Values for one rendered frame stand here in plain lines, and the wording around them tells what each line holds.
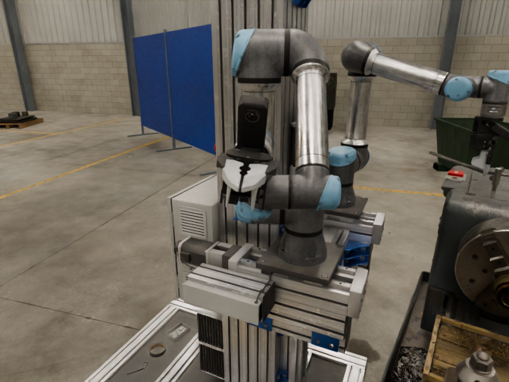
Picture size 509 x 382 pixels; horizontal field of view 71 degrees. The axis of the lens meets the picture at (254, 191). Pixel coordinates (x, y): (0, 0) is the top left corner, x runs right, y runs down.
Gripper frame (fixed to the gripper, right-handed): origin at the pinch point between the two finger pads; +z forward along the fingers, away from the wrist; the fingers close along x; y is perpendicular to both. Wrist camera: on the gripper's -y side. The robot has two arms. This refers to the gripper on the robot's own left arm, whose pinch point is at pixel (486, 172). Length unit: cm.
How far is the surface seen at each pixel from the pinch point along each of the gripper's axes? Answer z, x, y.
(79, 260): 134, -8, 299
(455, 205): 12.4, 7.1, 7.5
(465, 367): 20, 81, -1
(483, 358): 17, 81, -4
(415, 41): -96, -966, 198
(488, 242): 16.1, 25.8, -3.7
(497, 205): 10.4, 5.0, -5.2
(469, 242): 18.4, 23.5, 1.0
